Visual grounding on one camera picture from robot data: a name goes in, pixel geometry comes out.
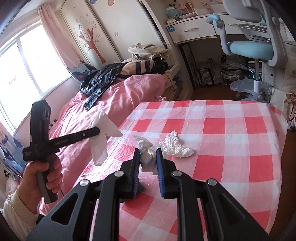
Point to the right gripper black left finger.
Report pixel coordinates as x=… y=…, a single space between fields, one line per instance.
x=129 y=184

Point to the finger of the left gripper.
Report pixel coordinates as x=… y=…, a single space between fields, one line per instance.
x=73 y=138

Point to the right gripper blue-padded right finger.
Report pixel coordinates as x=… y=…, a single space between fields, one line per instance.
x=167 y=176

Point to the grey white tissue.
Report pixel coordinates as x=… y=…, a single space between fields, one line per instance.
x=147 y=155

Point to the white plastic trash bag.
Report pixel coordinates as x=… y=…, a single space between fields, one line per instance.
x=98 y=143

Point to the person's left hand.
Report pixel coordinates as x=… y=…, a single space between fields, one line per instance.
x=29 y=191

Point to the black shiny jacket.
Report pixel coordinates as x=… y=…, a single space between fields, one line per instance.
x=94 y=85

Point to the pink duvet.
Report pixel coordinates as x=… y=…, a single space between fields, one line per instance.
x=117 y=102

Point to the white knit left sleeve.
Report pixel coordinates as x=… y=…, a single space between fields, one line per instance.
x=20 y=218

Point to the window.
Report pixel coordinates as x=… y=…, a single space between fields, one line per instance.
x=30 y=69

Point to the red white checkered tablecloth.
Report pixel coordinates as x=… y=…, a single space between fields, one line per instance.
x=238 y=143

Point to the pink curtain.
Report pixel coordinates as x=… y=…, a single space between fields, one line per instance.
x=59 y=38

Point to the beige striped clothing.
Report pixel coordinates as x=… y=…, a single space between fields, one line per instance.
x=138 y=67

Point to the wardrobe with tree decal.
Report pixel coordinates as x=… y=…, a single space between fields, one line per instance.
x=104 y=30

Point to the beige canvas bag pile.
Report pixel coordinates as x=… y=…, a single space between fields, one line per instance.
x=148 y=52

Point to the storage bags under desk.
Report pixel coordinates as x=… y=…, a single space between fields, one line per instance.
x=223 y=72

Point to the white tote bag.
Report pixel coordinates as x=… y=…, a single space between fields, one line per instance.
x=283 y=95

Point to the white desk with drawers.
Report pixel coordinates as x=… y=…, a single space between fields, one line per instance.
x=197 y=28

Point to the grey blue office chair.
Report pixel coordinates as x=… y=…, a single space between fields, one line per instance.
x=273 y=54

